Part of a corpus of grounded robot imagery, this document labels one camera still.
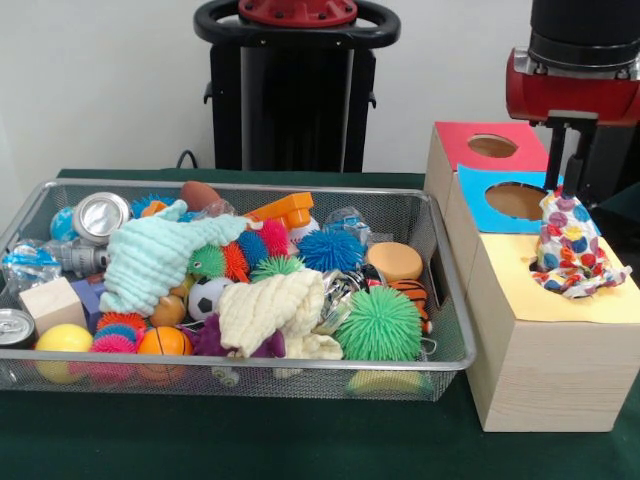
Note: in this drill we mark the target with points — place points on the black upright panel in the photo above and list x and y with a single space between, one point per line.
620 170

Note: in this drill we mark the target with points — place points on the orange plastic toy brick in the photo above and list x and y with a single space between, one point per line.
283 208

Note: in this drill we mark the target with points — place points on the polka-dot cloth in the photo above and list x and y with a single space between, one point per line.
570 250

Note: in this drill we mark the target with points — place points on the dark green tablecloth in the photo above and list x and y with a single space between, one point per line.
250 440

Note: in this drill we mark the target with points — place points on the silver drink can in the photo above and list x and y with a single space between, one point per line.
100 215

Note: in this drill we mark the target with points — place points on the small soccer ball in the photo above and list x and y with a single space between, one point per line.
206 298

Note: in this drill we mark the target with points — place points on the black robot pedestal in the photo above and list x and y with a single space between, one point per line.
290 100

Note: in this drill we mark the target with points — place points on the clear mesh bin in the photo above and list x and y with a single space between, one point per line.
445 320

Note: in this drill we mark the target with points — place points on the cream yellow cloth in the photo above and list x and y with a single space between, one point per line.
262 312

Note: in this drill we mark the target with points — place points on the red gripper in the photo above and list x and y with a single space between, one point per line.
570 98

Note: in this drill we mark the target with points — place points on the blue spiky ball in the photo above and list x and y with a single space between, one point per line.
330 250

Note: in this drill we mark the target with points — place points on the wooden box with three holes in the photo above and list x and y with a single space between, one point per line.
550 380

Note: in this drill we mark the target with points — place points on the mint green cloth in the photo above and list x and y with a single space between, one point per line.
155 262

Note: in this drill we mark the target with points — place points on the green spiky ball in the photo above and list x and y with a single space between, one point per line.
380 323

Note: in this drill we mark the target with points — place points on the tan round wooden block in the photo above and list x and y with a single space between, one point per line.
393 262

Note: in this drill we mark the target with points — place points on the pink spiky ball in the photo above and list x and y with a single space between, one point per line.
112 342

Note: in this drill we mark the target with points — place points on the small orange basketball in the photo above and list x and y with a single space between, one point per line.
163 342

